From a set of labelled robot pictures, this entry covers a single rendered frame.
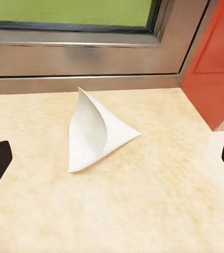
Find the paper coffee filter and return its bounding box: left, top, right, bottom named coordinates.
left=69, top=87, right=140, bottom=173

